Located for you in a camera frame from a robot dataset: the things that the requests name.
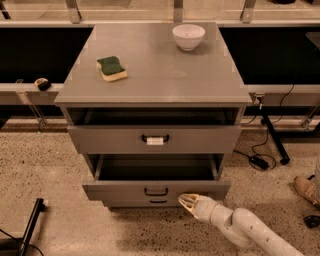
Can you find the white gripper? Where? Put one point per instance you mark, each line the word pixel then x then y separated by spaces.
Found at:
pixel 203 210

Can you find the grey drawer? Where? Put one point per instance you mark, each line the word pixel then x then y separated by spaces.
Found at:
pixel 141 204
pixel 154 139
pixel 155 177

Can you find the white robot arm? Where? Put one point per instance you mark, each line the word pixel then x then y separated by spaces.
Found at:
pixel 240 226

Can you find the grey bottom drawer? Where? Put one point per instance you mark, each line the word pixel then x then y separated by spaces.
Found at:
pixel 141 204

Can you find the grey drawer cabinet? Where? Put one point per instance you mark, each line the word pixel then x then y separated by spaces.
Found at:
pixel 164 85

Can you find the grey top drawer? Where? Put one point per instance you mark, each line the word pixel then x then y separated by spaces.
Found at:
pixel 154 139

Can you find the black stand leg right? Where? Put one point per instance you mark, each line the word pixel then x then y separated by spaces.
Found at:
pixel 284 156

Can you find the black stand leg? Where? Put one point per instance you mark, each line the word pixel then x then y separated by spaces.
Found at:
pixel 39 207
pixel 284 156

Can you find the tan sneaker shoe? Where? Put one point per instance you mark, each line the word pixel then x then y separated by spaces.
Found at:
pixel 307 189

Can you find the black object on floor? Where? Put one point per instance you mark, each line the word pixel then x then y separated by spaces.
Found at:
pixel 312 221

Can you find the black stand leg left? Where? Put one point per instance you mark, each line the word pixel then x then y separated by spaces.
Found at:
pixel 39 207

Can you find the green yellow sponge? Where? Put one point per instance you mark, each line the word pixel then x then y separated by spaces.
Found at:
pixel 111 69

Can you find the white ceramic bowl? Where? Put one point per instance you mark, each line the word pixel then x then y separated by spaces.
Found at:
pixel 188 36

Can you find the small black yellow tape measure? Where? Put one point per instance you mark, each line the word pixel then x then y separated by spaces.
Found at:
pixel 42 84

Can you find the black power adapter with cable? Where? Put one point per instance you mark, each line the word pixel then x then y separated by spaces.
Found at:
pixel 257 160

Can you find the metal railing frame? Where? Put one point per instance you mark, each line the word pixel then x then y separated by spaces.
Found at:
pixel 40 39

